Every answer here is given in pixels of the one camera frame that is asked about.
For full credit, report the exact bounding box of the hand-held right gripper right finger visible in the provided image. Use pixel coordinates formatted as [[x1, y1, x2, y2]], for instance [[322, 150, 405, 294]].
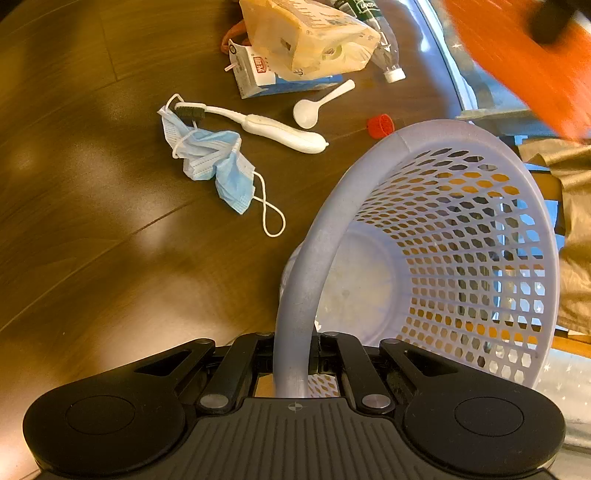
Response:
[[316, 331, 459, 412]]

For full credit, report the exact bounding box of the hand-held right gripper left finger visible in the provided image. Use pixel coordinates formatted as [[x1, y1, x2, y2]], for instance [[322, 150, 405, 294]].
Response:
[[134, 332, 278, 414]]

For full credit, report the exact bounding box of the lavender plastic mesh basket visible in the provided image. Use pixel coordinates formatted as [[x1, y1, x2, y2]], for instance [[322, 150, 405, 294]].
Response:
[[276, 119, 560, 398]]

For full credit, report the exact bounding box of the blue face mask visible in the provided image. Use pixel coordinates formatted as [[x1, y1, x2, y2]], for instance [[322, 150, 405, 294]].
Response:
[[158, 93, 287, 238]]

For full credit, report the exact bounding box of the white toothbrush with black bristles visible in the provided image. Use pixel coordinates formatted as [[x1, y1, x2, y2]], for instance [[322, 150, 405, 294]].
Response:
[[174, 102, 329, 154]]

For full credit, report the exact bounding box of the red bottle cap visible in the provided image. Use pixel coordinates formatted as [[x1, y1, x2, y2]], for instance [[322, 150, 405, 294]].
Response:
[[367, 115, 395, 139]]

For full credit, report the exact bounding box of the white plastic spoon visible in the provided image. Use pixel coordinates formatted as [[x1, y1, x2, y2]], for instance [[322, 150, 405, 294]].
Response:
[[293, 79, 356, 129]]

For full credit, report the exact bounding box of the blue and white milk carton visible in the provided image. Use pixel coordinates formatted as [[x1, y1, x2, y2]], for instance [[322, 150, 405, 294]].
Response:
[[228, 39, 345, 100]]

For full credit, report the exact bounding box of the clear plastic bottle green label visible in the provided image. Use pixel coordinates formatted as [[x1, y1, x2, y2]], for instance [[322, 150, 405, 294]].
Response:
[[332, 0, 407, 84]]

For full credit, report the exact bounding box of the beige plastic bag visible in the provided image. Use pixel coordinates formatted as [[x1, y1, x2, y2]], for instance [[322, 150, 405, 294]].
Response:
[[239, 0, 382, 80]]

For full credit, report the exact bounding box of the wooden table leg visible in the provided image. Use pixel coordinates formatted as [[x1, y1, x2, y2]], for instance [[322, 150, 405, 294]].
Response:
[[551, 335, 591, 357], [531, 161, 561, 204]]

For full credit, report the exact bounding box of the beige tablecloth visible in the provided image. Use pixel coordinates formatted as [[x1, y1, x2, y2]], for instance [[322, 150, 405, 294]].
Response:
[[519, 141, 591, 335]]

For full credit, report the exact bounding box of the orange blurred cloth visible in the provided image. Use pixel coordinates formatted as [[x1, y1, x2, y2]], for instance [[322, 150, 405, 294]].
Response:
[[443, 0, 591, 141]]

